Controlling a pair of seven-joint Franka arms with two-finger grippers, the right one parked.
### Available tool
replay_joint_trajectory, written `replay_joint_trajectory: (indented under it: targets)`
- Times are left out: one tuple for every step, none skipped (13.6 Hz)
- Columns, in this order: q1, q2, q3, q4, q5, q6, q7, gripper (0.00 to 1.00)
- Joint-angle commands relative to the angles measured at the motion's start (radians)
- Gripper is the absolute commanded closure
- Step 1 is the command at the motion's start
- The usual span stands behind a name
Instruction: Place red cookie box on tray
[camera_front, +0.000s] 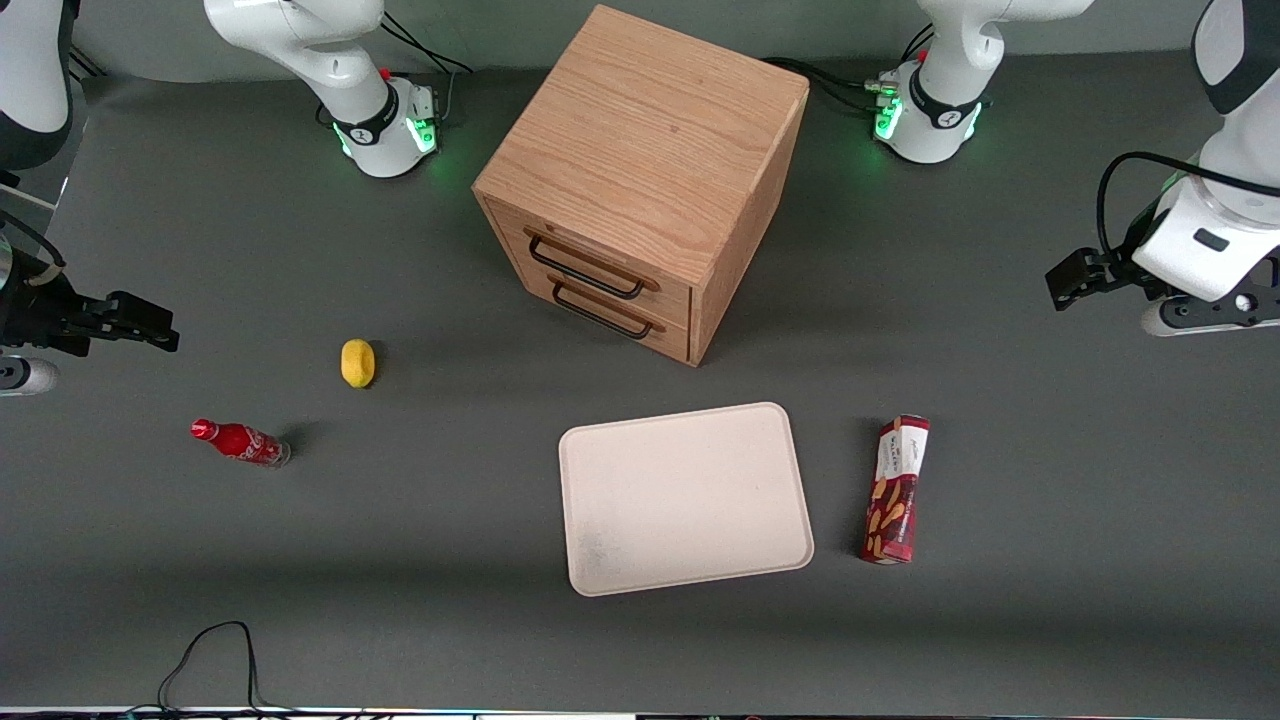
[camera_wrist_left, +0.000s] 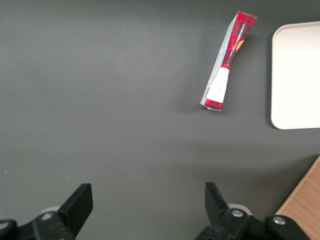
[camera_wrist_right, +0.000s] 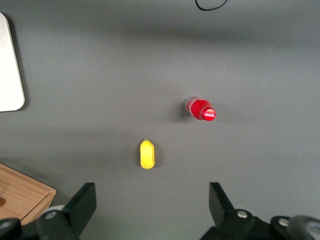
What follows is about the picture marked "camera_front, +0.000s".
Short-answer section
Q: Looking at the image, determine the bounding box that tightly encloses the thick black left base cable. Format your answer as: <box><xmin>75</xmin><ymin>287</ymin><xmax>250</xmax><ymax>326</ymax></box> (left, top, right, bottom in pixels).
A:
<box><xmin>763</xmin><ymin>55</ymin><xmax>893</xmax><ymax>113</ymax></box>

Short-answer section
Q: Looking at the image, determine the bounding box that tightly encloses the wooden drawer cabinet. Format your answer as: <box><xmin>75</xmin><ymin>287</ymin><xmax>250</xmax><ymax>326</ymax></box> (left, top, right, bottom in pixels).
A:
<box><xmin>472</xmin><ymin>3</ymin><xmax>811</xmax><ymax>368</ymax></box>

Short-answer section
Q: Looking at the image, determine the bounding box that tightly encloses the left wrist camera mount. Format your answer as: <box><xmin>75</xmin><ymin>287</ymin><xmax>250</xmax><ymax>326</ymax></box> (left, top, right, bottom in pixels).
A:
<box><xmin>1141</xmin><ymin>290</ymin><xmax>1280</xmax><ymax>338</ymax></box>

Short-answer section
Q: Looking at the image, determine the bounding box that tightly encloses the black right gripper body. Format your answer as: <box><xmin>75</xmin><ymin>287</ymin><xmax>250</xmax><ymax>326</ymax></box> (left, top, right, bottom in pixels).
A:
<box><xmin>0</xmin><ymin>266</ymin><xmax>79</xmax><ymax>358</ymax></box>

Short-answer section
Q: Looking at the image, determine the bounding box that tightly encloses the black metal drawer handle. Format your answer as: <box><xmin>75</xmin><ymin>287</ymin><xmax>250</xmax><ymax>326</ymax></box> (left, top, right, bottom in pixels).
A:
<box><xmin>547</xmin><ymin>272</ymin><xmax>667</xmax><ymax>342</ymax></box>
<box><xmin>524</xmin><ymin>228</ymin><xmax>662</xmax><ymax>301</ymax></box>

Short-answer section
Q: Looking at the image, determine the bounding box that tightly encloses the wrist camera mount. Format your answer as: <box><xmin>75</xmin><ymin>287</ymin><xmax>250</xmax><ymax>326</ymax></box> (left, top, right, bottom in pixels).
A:
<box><xmin>1141</xmin><ymin>290</ymin><xmax>1280</xmax><ymax>338</ymax></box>
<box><xmin>0</xmin><ymin>357</ymin><xmax>61</xmax><ymax>397</ymax></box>

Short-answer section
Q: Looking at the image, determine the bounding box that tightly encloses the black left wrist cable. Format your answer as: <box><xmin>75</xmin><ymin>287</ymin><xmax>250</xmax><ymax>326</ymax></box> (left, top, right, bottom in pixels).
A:
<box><xmin>1096</xmin><ymin>150</ymin><xmax>1280</xmax><ymax>263</ymax></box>

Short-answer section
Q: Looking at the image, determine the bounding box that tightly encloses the beige rectangular tray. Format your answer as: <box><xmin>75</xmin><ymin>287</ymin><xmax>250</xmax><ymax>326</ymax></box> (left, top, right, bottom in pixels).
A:
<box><xmin>558</xmin><ymin>401</ymin><xmax>815</xmax><ymax>598</ymax></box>

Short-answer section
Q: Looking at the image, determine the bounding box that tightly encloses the red cookie box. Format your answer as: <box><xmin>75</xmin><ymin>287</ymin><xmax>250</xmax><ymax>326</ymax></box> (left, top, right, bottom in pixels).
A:
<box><xmin>860</xmin><ymin>414</ymin><xmax>931</xmax><ymax>566</ymax></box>

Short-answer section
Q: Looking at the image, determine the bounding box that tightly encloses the thin black looped cable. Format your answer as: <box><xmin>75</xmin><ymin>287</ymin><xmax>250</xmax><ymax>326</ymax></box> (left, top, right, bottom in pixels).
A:
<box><xmin>155</xmin><ymin>620</ymin><xmax>301</xmax><ymax>717</ymax></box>

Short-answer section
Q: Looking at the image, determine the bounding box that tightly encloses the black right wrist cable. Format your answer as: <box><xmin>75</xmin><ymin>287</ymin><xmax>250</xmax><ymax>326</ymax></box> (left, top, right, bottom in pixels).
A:
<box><xmin>0</xmin><ymin>208</ymin><xmax>68</xmax><ymax>291</ymax></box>

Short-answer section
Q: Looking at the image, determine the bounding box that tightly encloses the yellow lemon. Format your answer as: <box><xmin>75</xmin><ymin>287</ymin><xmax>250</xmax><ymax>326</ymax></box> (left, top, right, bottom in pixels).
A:
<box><xmin>340</xmin><ymin>338</ymin><xmax>377</xmax><ymax>389</ymax></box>

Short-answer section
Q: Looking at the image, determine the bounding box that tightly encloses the black right arm base cable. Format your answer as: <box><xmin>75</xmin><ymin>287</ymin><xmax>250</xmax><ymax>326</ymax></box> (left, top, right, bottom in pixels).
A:
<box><xmin>378</xmin><ymin>26</ymin><xmax>453</xmax><ymax>123</ymax></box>
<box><xmin>383</xmin><ymin>11</ymin><xmax>474</xmax><ymax>76</ymax></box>

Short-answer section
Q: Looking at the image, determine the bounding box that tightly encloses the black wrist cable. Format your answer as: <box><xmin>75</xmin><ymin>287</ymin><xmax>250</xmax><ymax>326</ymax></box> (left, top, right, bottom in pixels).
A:
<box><xmin>0</xmin><ymin>208</ymin><xmax>68</xmax><ymax>291</ymax></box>
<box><xmin>1096</xmin><ymin>150</ymin><xmax>1280</xmax><ymax>263</ymax></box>

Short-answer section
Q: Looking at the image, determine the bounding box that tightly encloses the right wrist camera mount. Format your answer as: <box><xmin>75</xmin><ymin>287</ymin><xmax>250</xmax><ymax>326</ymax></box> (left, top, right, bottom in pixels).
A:
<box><xmin>0</xmin><ymin>357</ymin><xmax>61</xmax><ymax>397</ymax></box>

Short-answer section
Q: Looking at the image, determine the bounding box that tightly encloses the wooden drawer front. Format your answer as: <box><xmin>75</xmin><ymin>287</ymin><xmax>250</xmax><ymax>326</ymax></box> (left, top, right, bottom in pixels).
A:
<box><xmin>484</xmin><ymin>198</ymin><xmax>695</xmax><ymax>327</ymax></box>
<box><xmin>495</xmin><ymin>245</ymin><xmax>694</xmax><ymax>367</ymax></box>

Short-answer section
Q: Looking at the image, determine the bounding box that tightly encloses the red cola bottle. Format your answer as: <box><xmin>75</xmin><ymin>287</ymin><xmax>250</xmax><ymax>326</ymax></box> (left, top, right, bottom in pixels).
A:
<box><xmin>190</xmin><ymin>418</ymin><xmax>292</xmax><ymax>469</ymax></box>

